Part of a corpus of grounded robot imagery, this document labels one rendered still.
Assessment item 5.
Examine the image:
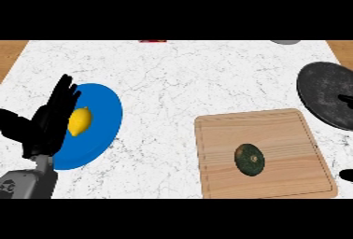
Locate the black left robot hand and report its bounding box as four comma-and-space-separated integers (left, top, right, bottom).
0, 74, 83, 160

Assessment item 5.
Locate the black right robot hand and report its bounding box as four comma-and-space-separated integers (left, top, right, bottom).
337, 93, 353, 183

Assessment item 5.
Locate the wooden cutting board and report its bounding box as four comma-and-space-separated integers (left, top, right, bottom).
194, 107, 340, 200

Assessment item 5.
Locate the dark green squash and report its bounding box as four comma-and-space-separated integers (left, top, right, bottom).
233, 143, 266, 177

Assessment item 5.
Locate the dark grey pan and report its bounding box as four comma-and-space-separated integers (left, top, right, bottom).
295, 61, 353, 132

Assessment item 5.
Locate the yellow lemon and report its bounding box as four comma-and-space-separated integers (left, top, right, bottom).
66, 106, 93, 137

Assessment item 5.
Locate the blue plate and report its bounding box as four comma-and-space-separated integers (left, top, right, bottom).
52, 82, 124, 171

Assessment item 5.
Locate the grey round object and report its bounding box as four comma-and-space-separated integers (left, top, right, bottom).
269, 40, 301, 46

